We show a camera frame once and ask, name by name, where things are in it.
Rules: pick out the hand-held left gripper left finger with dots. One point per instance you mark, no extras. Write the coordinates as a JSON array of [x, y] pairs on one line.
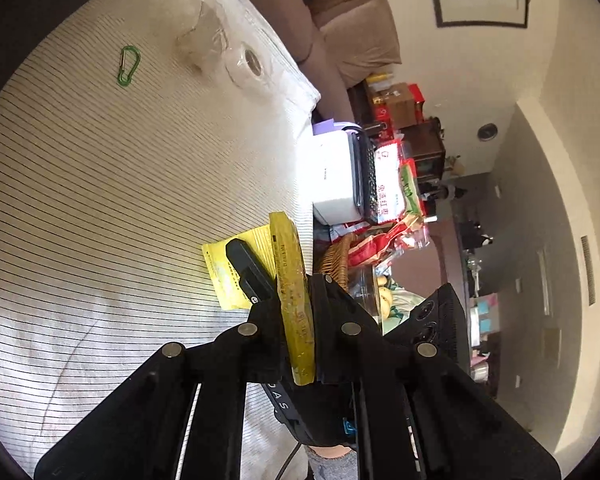
[[267, 340]]

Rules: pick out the purple container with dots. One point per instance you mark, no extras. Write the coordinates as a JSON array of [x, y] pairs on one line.
[[335, 126]]

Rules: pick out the green snack bag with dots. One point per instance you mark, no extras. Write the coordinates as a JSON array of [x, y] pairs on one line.
[[410, 187]]

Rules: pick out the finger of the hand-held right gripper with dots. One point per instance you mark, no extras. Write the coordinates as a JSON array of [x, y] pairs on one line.
[[247, 270]]

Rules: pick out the clear bag of fruit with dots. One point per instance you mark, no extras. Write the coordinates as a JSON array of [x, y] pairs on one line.
[[392, 297]]

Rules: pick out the red patterned packaging bag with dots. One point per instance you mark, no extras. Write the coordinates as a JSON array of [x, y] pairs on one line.
[[380, 245]]

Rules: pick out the wall vent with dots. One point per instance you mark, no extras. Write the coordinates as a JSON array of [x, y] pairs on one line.
[[588, 270]]

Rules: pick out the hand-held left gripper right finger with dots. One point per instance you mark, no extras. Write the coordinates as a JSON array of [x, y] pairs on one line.
[[330, 320]]

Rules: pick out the round wall fixture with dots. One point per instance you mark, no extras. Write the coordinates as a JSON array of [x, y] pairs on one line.
[[488, 131]]

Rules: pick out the white tape roll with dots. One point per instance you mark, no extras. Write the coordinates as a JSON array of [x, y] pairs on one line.
[[252, 62]]

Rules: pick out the brown sofa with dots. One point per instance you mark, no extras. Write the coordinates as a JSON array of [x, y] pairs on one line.
[[360, 40]]

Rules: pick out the wicker basket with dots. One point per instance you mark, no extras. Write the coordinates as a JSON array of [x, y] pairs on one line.
[[337, 260]]

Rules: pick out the white plastic appliance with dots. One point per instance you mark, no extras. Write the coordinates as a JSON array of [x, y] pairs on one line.
[[335, 180]]

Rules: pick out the clear plastic bag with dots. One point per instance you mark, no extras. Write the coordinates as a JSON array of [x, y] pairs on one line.
[[202, 35]]

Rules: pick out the yellow sachet strip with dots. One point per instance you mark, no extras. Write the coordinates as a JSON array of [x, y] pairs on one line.
[[292, 270]]

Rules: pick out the black remote control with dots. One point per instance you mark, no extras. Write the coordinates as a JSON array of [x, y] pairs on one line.
[[369, 180]]

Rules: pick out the dark wooden cabinet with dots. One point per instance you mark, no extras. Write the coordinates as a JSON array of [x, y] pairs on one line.
[[425, 147]]

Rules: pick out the green carabiner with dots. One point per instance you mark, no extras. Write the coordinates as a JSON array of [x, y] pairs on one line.
[[128, 65]]

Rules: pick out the red and white snack bag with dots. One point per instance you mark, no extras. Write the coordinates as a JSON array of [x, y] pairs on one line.
[[387, 180]]

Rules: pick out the cardboard box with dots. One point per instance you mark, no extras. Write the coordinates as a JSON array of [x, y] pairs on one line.
[[402, 102]]

